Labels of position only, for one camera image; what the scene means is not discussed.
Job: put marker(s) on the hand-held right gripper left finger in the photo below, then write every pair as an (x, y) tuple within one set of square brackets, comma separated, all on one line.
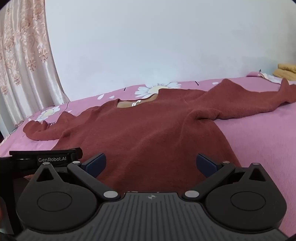
[(96, 164)]

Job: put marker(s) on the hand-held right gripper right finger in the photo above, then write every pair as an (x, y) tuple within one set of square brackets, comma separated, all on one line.
[(204, 164)]

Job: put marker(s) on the rust red knit sweater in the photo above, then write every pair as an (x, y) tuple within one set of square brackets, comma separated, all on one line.
[(150, 134)]

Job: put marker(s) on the pink floral bed sheet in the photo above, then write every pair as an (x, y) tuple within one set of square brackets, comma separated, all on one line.
[(261, 139)]

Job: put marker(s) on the beige floral curtain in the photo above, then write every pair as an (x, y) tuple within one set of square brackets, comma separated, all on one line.
[(23, 58)]

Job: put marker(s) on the white cloth with dark trim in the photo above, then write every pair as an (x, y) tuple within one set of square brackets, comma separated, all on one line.
[(270, 77)]

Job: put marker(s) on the yellow folded cloth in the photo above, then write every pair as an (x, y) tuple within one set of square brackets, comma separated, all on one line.
[(285, 70)]

